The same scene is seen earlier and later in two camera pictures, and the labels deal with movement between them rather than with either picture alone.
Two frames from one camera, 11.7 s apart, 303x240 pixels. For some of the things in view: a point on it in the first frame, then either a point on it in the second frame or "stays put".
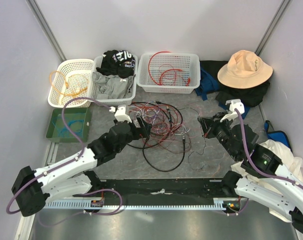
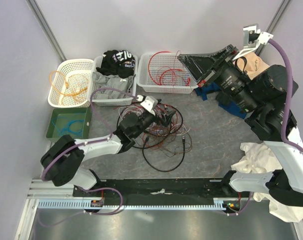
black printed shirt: [120, 63] stays put
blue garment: [209, 83] stays put
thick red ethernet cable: [162, 75] stays put
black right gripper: [208, 124] → [200, 65]
